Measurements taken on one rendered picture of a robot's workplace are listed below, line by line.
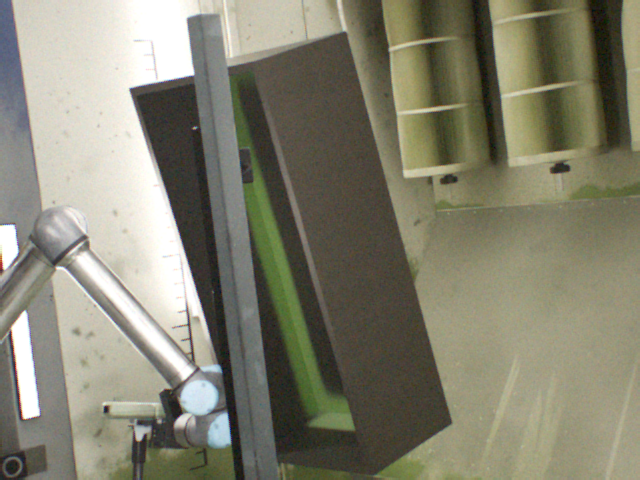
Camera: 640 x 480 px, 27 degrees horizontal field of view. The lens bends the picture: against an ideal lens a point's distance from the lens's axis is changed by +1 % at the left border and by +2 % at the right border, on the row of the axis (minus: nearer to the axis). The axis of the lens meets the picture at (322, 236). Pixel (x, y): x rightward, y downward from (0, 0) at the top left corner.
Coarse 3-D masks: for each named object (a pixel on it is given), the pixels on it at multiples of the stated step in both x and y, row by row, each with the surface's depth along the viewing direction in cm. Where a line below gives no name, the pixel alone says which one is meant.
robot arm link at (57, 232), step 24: (48, 216) 336; (72, 216) 339; (48, 240) 332; (72, 240) 332; (72, 264) 333; (96, 264) 334; (96, 288) 333; (120, 288) 335; (120, 312) 333; (144, 312) 335; (144, 336) 334; (168, 336) 337; (168, 360) 334; (168, 384) 337; (192, 384) 333; (216, 384) 341; (192, 408) 333
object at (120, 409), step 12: (108, 408) 365; (120, 408) 366; (132, 408) 369; (144, 408) 372; (156, 408) 375; (132, 420) 370; (132, 444) 372; (144, 444) 372; (132, 456) 371; (144, 456) 371
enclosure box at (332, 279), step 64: (256, 64) 345; (320, 64) 360; (192, 128) 404; (256, 128) 409; (320, 128) 359; (192, 192) 403; (256, 192) 420; (320, 192) 358; (384, 192) 375; (192, 256) 402; (256, 256) 419; (320, 256) 357; (384, 256) 374; (320, 320) 418; (384, 320) 373; (320, 384) 429; (384, 384) 372; (320, 448) 400; (384, 448) 371
